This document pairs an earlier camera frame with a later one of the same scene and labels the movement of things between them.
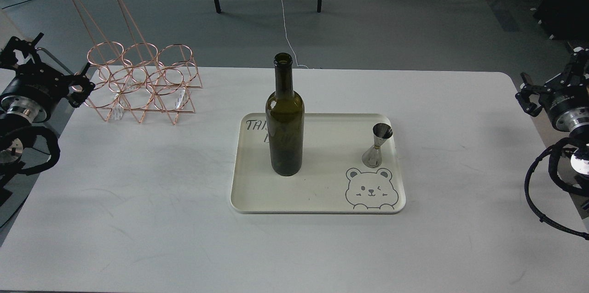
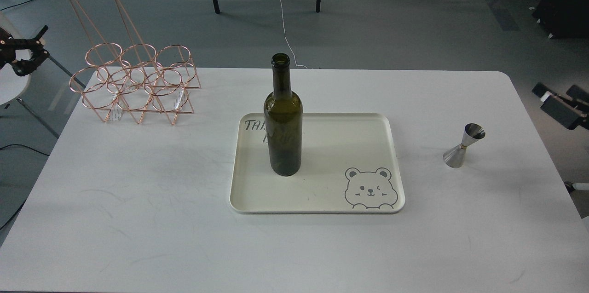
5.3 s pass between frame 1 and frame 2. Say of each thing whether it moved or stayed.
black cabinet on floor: stayed
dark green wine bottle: stayed
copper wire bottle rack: stayed
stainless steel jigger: moved
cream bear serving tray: stayed
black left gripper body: moved
